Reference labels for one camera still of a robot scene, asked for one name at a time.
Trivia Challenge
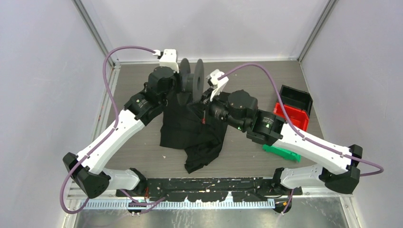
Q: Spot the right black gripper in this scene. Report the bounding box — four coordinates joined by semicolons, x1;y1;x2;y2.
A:
188;85;246;131

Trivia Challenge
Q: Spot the grey plastic cable spool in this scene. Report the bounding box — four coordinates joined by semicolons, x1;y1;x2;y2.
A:
177;58;204;106

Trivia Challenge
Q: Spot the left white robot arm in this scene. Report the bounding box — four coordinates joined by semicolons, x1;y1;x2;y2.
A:
63;66;182;199

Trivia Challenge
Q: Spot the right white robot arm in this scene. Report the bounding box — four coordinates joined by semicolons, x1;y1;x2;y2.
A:
201;88;363;195

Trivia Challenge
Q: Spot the black cloth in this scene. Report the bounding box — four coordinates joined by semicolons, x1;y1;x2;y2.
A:
160;96;228;173

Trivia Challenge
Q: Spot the green plastic bin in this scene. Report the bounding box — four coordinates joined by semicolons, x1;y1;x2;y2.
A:
262;144;301;162

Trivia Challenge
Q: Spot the black plastic bin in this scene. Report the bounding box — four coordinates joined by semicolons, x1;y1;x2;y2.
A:
279;85;313;117

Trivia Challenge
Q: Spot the red plastic bin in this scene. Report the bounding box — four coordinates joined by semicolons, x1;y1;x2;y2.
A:
274;102;309;131

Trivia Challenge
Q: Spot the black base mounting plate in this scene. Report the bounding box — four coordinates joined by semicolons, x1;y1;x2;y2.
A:
128;177;290;202

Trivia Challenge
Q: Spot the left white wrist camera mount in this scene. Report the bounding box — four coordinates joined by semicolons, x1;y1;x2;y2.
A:
153;49;179;73

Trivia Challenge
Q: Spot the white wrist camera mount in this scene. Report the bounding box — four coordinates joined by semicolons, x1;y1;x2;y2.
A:
153;49;179;73
206;69;229;102

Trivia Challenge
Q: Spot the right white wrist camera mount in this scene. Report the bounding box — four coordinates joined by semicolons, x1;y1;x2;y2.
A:
206;69;229;102

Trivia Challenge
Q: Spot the white slotted cable duct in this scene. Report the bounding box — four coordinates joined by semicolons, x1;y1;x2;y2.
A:
85;199;275;210

